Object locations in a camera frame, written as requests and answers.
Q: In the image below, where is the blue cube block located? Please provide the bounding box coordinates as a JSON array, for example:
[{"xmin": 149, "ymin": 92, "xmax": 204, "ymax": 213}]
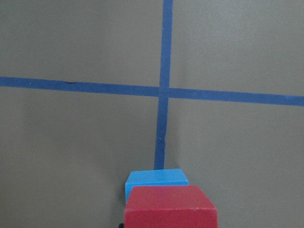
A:
[{"xmin": 124, "ymin": 169, "xmax": 189, "ymax": 203}]

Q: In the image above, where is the red cube block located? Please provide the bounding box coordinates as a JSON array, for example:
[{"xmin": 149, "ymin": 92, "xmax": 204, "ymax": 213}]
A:
[{"xmin": 124, "ymin": 185, "xmax": 218, "ymax": 228}]

